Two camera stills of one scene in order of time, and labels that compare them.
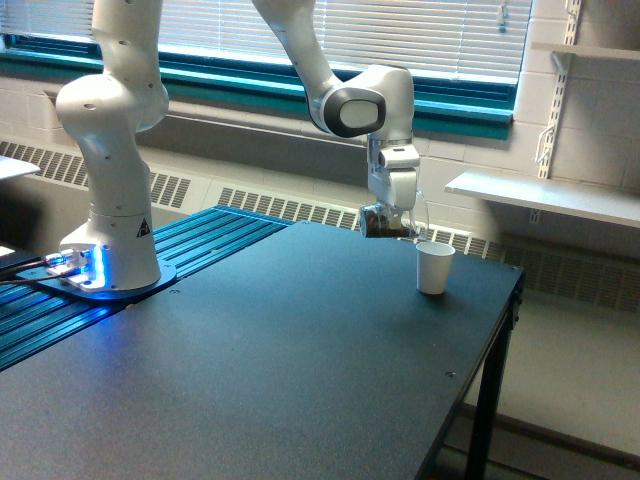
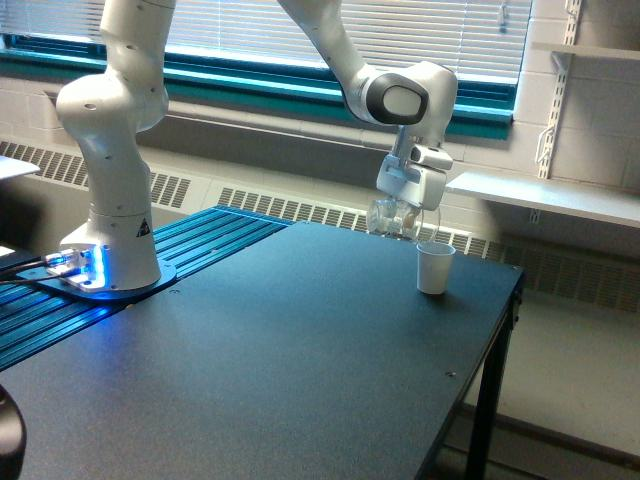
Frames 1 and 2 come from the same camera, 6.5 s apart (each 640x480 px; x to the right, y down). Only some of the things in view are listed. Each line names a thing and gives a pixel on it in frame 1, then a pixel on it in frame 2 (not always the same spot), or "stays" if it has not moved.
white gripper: [392, 172] → [416, 173]
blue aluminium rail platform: [32, 320] stays
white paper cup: [433, 261] stays
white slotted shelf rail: [571, 30] stays
